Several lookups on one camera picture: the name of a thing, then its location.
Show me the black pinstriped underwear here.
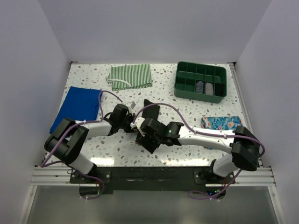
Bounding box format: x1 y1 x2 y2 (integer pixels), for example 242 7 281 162
135 105 163 154

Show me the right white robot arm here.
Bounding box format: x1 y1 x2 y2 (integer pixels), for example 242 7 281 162
135 118 260 183

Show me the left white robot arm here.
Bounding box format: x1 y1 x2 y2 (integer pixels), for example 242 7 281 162
44 104 135 183

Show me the blue folded underwear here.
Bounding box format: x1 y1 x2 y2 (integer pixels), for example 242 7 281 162
50 86 101 133

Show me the green striped underwear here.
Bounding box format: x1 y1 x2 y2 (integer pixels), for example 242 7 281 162
106 64 152 91

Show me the blue floral underwear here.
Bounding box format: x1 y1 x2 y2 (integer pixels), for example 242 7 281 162
201 116 243 130

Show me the rolled blue striped underwear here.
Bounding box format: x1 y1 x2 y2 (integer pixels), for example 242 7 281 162
195 81 205 94

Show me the rolled grey striped underwear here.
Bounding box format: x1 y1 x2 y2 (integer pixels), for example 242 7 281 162
205 83 214 96

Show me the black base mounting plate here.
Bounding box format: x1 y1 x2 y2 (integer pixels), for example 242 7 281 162
70 167 235 196

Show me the green divided storage bin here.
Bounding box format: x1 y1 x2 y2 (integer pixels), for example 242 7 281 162
174 61 228 104

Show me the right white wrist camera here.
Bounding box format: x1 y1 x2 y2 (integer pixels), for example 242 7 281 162
130 117 145 129

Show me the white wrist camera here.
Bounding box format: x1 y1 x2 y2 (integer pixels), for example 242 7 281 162
126 101 136 109
130 117 145 129

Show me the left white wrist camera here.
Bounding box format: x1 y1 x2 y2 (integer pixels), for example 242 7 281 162
126 101 136 109

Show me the aluminium frame rail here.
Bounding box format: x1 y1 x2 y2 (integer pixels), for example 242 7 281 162
30 62 278 187

